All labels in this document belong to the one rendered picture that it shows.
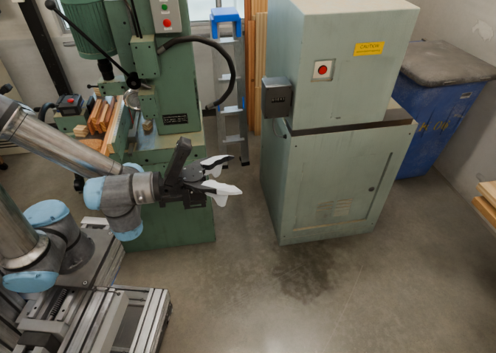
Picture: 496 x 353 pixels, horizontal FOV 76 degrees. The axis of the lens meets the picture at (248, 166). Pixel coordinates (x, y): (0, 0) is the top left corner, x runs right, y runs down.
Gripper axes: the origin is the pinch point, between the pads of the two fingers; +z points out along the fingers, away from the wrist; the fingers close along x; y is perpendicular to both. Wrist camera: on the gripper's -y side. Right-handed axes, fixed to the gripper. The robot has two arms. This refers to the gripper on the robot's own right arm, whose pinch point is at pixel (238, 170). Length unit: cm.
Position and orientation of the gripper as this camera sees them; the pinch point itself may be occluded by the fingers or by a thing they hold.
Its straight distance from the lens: 76.4
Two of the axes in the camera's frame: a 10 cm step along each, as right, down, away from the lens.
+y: 0.2, 8.3, 5.6
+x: 1.6, 5.5, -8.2
